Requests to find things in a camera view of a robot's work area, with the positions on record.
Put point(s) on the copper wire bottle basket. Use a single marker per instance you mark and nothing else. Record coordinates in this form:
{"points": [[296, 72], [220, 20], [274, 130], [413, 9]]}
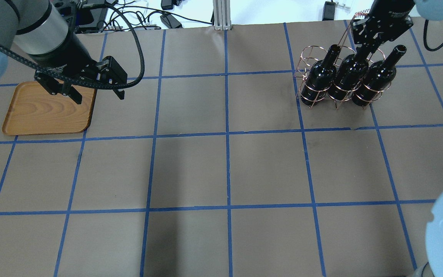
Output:
{"points": [[313, 53]]}

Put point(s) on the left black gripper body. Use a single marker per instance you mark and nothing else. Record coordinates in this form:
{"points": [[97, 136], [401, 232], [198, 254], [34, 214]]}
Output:
{"points": [[64, 57]]}

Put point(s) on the aluminium frame post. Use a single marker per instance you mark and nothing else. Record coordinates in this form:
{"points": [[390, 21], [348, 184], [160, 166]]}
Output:
{"points": [[221, 15]]}

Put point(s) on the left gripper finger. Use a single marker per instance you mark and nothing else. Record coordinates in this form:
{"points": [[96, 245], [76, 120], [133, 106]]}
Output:
{"points": [[72, 93], [110, 72]]}

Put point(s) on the black power adapter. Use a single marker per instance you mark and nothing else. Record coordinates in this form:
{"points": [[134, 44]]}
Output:
{"points": [[170, 21]]}

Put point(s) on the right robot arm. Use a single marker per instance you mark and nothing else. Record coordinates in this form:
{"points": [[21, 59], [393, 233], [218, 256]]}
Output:
{"points": [[432, 10]]}

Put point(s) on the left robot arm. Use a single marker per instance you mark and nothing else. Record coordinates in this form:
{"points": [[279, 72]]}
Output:
{"points": [[42, 34]]}

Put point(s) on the dark wine bottle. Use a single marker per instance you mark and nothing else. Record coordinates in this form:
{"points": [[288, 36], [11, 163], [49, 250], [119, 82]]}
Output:
{"points": [[348, 77], [320, 78], [379, 76]]}

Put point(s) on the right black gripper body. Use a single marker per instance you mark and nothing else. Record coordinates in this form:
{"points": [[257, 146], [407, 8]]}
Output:
{"points": [[391, 12]]}

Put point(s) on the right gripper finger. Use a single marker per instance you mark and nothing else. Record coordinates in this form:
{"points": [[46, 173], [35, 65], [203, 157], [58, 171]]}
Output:
{"points": [[365, 51]]}

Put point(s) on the wooden tray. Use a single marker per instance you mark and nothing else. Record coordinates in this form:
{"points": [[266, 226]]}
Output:
{"points": [[33, 111]]}

